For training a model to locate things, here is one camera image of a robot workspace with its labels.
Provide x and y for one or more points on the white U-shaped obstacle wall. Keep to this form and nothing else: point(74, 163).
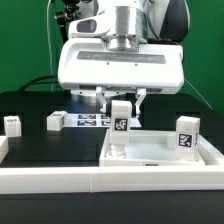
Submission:
point(209, 176)

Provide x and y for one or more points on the AprilTag base sheet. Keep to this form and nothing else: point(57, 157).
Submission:
point(98, 120)

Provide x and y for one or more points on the white square tabletop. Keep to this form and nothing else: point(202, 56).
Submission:
point(147, 148)

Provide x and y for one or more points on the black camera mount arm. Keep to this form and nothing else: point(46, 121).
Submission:
point(67, 15)

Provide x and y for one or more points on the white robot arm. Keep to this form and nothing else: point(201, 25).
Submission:
point(151, 21)

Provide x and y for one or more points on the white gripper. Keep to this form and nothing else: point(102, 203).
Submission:
point(90, 59)

